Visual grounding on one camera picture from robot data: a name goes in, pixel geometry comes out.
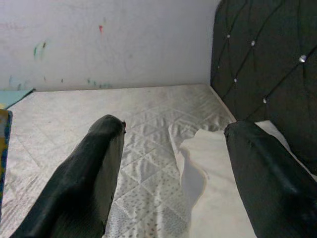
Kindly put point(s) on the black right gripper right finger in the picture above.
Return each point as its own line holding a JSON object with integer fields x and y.
{"x": 277, "y": 193}

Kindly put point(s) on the dark tufted studded headboard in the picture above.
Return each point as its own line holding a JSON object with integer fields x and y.
{"x": 260, "y": 62}

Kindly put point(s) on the white quilted mattress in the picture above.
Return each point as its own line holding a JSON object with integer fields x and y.
{"x": 148, "y": 138}

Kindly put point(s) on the white pillow with green print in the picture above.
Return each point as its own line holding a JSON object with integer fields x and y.
{"x": 218, "y": 186}

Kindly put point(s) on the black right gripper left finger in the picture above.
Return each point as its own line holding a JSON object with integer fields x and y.
{"x": 79, "y": 186}

